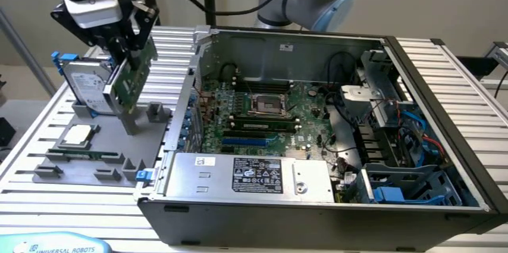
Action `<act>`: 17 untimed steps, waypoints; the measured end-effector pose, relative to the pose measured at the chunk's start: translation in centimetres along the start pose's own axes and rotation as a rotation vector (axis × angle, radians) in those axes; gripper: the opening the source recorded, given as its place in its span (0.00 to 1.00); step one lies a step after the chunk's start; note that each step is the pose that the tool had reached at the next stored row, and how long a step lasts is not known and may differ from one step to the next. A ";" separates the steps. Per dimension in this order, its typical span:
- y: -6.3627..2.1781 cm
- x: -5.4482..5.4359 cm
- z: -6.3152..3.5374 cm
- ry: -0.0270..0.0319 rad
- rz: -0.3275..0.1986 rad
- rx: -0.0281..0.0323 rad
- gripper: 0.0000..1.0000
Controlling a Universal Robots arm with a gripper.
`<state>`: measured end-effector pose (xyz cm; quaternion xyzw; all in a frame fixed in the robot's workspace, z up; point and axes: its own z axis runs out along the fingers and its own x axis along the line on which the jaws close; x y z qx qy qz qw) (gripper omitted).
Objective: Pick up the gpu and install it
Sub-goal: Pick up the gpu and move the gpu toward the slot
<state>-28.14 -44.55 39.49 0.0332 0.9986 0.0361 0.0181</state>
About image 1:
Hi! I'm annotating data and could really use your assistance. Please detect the installed RAM stick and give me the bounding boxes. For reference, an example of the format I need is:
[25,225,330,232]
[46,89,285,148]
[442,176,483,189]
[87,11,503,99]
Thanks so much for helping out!
[226,118,298,133]

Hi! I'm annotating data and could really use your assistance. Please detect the black expansion slot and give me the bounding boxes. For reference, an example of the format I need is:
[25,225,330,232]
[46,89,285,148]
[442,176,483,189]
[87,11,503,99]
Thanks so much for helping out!
[219,129,267,138]

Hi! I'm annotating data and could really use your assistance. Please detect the silver CPU chip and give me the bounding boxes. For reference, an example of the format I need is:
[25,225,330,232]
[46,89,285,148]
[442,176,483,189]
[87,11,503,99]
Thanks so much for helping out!
[61,124,97,144]

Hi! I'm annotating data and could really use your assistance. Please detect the blue teach pendant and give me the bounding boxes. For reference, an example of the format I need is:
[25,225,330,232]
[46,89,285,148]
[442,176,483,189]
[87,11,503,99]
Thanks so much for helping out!
[0,230,113,253]

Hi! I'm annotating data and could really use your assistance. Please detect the green motherboard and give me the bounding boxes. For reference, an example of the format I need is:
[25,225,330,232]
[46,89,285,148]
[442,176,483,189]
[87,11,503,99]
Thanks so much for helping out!
[193,81,338,159]

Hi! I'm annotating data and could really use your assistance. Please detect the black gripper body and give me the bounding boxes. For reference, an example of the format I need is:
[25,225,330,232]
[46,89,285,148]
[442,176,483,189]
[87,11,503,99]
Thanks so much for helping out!
[50,0,143,51]

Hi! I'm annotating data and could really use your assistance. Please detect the black desk object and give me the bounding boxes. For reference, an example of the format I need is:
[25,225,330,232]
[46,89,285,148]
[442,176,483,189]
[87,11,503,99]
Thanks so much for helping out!
[0,117,17,147]

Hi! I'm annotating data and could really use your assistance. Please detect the grey slanted metal pole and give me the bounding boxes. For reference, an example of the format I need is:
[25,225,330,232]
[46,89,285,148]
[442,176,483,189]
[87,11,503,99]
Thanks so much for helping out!
[0,5,57,96]

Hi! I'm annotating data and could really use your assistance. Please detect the blue case latch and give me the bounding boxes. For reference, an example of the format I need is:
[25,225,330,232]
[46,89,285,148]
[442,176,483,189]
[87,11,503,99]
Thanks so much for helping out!
[134,168,154,183]

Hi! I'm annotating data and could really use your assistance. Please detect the red wire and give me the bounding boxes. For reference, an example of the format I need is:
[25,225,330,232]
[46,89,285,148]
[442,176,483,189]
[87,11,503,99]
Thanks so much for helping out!
[394,100,442,159]

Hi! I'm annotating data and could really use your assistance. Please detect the grey parts rack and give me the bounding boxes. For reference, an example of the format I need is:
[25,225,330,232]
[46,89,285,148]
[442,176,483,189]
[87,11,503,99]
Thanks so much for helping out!
[30,100,174,189]

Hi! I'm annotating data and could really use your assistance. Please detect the black RAM slots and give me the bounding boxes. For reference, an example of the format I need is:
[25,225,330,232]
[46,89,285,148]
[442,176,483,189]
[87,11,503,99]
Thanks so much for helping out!
[235,81,290,93]

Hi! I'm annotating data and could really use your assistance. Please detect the black open PC case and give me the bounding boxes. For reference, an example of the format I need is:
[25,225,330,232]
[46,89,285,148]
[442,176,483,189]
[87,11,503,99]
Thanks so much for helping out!
[131,24,502,247]

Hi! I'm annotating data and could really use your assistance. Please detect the silver power supply unit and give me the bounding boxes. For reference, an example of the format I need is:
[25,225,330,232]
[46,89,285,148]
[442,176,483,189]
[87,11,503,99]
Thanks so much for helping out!
[155,151,334,205]

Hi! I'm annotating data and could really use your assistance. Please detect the blue wire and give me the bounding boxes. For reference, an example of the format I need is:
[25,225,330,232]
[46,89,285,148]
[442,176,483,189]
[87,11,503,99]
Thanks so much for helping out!
[398,109,427,147]

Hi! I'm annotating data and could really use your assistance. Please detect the blue expansion slot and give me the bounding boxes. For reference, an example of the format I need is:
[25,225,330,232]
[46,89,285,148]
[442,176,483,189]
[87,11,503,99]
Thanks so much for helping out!
[219,136,267,146]

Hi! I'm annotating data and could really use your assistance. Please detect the aluminium rail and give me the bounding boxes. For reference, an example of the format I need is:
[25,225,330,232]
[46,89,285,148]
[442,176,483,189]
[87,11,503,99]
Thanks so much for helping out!
[481,41,508,85]

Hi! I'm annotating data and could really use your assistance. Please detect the metal drive bracket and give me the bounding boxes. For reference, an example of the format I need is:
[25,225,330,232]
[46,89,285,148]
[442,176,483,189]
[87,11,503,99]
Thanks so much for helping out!
[339,49,422,130]

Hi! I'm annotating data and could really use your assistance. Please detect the blue disk bay clip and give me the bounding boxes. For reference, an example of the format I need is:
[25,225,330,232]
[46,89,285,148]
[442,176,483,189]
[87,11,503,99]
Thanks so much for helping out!
[373,186,406,205]

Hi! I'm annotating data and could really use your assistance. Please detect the green RAM stick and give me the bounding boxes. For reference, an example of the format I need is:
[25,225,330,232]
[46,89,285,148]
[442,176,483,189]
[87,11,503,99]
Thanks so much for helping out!
[46,149,119,161]

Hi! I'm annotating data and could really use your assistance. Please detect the grey disk bay cage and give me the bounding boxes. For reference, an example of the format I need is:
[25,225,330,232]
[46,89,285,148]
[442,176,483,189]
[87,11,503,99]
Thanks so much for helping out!
[355,161,465,207]

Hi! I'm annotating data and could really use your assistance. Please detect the hard disk in blue carrier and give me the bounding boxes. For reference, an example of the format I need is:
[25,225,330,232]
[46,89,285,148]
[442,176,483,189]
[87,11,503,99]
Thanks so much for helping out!
[50,51,117,117]

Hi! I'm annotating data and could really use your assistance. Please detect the CPU socket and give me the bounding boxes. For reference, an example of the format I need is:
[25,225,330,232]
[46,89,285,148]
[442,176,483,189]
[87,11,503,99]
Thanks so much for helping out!
[243,93,289,116]

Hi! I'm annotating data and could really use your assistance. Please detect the green GPU card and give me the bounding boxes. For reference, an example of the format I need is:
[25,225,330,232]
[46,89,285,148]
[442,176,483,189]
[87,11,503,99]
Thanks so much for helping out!
[101,36,159,117]

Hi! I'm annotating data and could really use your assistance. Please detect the black looped wire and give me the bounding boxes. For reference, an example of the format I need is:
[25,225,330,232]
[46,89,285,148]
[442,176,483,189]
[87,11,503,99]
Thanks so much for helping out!
[219,62,239,83]
[325,51,362,88]

